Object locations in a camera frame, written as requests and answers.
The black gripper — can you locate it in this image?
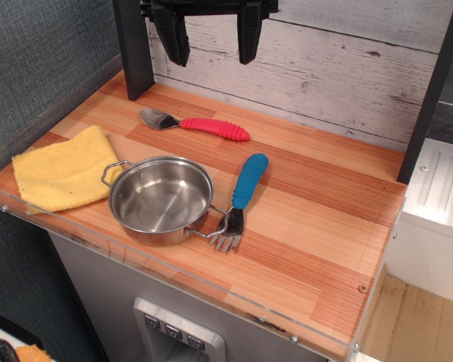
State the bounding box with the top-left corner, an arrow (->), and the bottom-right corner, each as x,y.
139,0 -> 279,67

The stainless steel pot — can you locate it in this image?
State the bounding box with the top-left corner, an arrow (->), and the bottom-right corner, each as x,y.
101,156 -> 230,247

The yellow cloth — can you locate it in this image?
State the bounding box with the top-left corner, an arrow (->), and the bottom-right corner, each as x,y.
12,125 -> 122,215

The clear acrylic edge guard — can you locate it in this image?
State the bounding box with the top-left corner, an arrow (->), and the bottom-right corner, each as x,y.
0,176 -> 405,361

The grey cabinet with dispenser panel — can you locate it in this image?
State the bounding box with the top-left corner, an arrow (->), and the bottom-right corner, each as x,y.
51,234 -> 326,361

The white toy sink unit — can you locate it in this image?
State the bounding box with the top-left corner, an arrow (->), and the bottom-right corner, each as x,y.
384,139 -> 453,301

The orange object bottom left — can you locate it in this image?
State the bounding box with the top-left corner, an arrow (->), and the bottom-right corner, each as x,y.
15,345 -> 52,362

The left dark post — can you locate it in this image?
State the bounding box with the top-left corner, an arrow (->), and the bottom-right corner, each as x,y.
112,0 -> 155,100

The dark post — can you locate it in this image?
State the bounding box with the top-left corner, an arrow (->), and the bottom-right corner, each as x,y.
112,0 -> 155,100
396,13 -> 453,185

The red handled spoon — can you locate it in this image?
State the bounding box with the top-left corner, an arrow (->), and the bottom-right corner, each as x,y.
140,108 -> 250,142

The blue handled fork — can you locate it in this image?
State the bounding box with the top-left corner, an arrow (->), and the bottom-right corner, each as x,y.
210,153 -> 269,253

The right dark post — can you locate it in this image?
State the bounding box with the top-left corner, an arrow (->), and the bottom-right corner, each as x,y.
396,13 -> 453,185

